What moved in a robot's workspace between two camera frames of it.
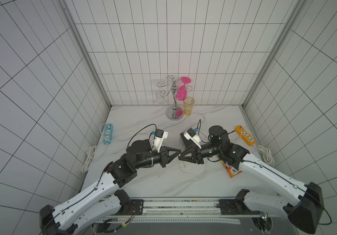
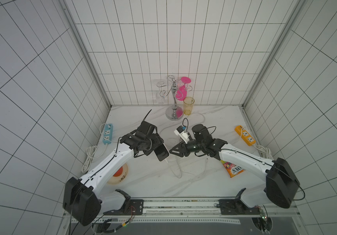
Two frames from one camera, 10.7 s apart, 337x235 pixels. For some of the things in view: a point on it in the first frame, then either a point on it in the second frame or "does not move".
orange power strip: x=249 y=139 does not move
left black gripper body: x=153 y=157 -> x=152 y=143
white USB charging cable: x=177 y=155 -> x=179 y=158
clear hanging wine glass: x=160 y=95 does not move
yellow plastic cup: x=188 y=104 does not move
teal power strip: x=108 y=137 does not move
